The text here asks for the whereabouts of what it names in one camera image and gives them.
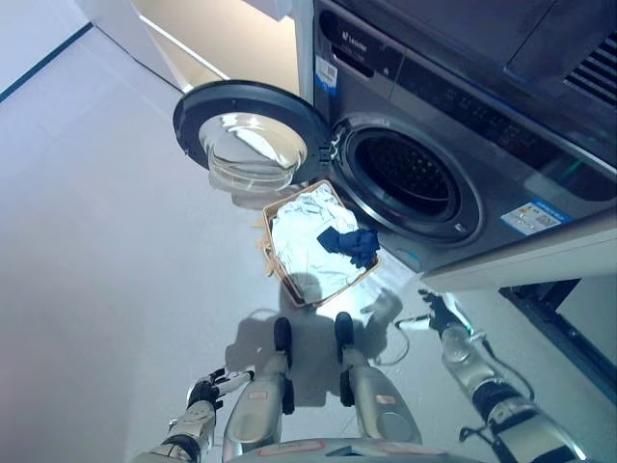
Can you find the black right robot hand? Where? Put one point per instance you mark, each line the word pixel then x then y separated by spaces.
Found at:
pixel 443 316

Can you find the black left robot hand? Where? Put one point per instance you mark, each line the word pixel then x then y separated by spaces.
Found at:
pixel 207 390

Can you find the dark blue garment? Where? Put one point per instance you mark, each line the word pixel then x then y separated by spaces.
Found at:
pixel 352 243

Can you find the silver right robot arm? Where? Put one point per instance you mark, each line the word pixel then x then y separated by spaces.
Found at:
pixel 501 405

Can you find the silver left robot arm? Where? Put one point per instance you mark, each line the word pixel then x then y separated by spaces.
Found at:
pixel 193 429

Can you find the dark grey washing machine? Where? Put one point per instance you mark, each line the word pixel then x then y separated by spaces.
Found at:
pixel 506 193

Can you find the brown wicker laundry basket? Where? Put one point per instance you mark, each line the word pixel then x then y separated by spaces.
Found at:
pixel 295 195

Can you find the round washing machine door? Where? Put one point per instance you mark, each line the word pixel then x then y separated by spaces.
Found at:
pixel 193 111

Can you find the robot legs and feet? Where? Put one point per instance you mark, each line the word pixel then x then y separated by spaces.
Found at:
pixel 407 345

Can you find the black left robot foot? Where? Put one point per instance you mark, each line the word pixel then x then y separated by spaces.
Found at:
pixel 282 335

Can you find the black robot foot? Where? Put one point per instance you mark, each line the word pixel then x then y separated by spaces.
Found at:
pixel 282 335
pixel 344 330

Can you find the black right robot foot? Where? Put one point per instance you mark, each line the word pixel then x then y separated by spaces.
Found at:
pixel 344 330

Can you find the white cabinet side panel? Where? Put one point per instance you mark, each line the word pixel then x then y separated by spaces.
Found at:
pixel 305 48
pixel 530 263

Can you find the silver right robot leg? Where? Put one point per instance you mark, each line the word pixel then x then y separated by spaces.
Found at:
pixel 381 405

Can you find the blue white instruction sticker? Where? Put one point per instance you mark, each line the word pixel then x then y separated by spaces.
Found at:
pixel 535 218

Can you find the white crumpled garment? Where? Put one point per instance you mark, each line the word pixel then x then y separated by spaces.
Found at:
pixel 299 241

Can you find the blue white energy label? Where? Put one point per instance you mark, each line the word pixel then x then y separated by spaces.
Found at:
pixel 327 73

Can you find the white counter cabinet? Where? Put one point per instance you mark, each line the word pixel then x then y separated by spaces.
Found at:
pixel 193 29

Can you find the dark baseboard strip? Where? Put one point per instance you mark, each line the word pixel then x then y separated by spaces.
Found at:
pixel 48 61

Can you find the black metal frame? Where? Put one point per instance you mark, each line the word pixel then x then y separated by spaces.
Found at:
pixel 540 316

